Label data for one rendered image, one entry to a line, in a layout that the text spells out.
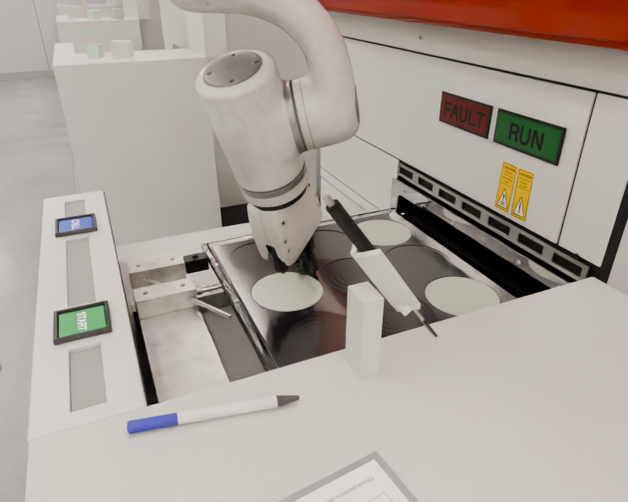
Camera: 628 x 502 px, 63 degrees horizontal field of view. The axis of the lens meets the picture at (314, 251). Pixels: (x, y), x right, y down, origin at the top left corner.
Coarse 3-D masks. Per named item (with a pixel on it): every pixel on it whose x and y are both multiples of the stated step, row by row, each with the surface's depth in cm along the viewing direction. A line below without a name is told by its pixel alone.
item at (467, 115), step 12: (444, 96) 81; (444, 108) 82; (456, 108) 79; (468, 108) 77; (480, 108) 74; (444, 120) 82; (456, 120) 80; (468, 120) 77; (480, 120) 75; (480, 132) 75
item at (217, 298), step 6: (204, 294) 79; (210, 294) 79; (216, 294) 80; (222, 294) 80; (204, 300) 79; (210, 300) 80; (216, 300) 80; (222, 300) 80; (240, 300) 82; (132, 306) 76; (198, 306) 79; (216, 306) 81; (222, 306) 81; (138, 318) 76; (138, 324) 76
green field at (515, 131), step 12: (504, 120) 70; (516, 120) 68; (504, 132) 71; (516, 132) 69; (528, 132) 67; (540, 132) 65; (552, 132) 63; (516, 144) 69; (528, 144) 67; (540, 144) 66; (552, 144) 64; (540, 156) 66; (552, 156) 64
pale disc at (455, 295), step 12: (432, 288) 72; (444, 288) 72; (456, 288) 72; (468, 288) 72; (480, 288) 72; (432, 300) 69; (444, 300) 69; (456, 300) 69; (468, 300) 69; (480, 300) 69; (492, 300) 69; (456, 312) 66; (468, 312) 66
